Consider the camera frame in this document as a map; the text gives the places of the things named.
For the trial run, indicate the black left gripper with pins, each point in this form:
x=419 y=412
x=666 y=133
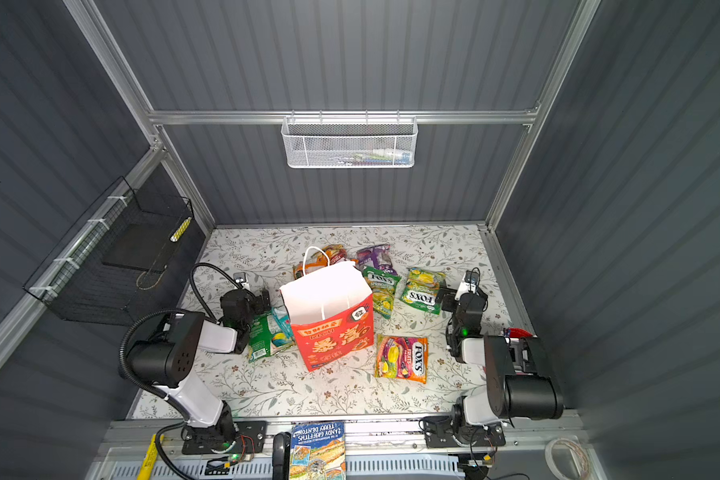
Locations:
x=258 y=302

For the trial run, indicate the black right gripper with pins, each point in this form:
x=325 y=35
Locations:
x=453 y=301

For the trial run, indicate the green spring tea candy bag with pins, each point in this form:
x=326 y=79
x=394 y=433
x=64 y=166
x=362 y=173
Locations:
x=260 y=344

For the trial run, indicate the teal mint candy bag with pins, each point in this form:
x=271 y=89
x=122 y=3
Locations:
x=280 y=328

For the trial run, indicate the yellow-green Fox's candy bag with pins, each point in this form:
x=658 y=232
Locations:
x=422 y=288

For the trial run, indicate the pink Fox's fruits candy bag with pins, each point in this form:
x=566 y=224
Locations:
x=400 y=357

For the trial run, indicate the green Fox's candy bag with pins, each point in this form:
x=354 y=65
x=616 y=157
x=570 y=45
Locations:
x=384 y=287

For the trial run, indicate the red paper gift bag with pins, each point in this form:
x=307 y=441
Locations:
x=331 y=313

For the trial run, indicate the purple Fox's candy bag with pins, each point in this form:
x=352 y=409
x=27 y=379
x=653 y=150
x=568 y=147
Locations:
x=378 y=257

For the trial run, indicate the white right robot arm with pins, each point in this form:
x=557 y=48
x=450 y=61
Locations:
x=519 y=380

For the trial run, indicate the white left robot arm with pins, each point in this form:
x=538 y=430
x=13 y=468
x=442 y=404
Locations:
x=158 y=355

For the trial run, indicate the orange fruits candy bag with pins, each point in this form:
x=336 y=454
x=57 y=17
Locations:
x=312 y=263

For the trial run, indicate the orange Fox's candy bag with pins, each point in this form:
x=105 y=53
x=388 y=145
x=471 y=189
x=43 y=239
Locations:
x=335 y=253

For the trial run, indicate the red pencil cup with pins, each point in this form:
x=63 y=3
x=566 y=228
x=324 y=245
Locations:
x=516 y=333

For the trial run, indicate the colourful book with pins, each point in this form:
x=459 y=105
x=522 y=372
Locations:
x=318 y=451

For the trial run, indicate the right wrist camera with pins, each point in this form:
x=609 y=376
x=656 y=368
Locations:
x=470 y=282

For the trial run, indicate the black wire side basket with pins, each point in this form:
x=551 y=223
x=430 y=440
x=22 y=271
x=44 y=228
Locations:
x=112 y=270

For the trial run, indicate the white wire wall basket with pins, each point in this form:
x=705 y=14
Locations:
x=346 y=144

